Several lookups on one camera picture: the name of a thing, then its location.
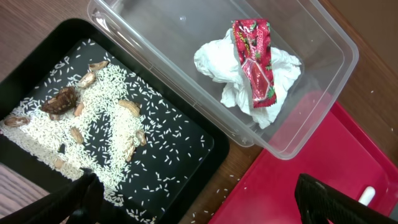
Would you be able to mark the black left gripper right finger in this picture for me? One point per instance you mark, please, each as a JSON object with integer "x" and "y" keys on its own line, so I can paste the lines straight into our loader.
{"x": 318, "y": 203}

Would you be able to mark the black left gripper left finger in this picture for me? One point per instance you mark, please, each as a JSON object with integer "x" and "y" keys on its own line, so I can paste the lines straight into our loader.
{"x": 78, "y": 202}

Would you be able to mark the white plastic spoon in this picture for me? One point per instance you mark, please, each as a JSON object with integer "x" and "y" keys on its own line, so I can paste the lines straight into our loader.
{"x": 367, "y": 195}

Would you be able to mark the white napkin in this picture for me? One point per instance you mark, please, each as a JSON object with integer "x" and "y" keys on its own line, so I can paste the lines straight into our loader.
{"x": 218, "y": 60}

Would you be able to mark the red snack wrapper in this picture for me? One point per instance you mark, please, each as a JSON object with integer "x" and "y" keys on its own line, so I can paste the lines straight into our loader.
{"x": 252, "y": 38}

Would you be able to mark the red serving tray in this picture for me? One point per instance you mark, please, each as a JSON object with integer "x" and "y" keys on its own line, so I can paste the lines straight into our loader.
{"x": 339, "y": 153}

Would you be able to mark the spilled rice and peanut shells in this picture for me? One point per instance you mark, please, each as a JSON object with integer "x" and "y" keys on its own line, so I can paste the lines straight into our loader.
{"x": 91, "y": 111}

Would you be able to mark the black plastic tray bin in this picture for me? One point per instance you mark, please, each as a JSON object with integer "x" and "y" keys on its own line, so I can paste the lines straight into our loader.
{"x": 32, "y": 70}

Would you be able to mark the clear plastic bin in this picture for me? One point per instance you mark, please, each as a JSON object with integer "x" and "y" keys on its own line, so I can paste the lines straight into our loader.
{"x": 164, "y": 35}

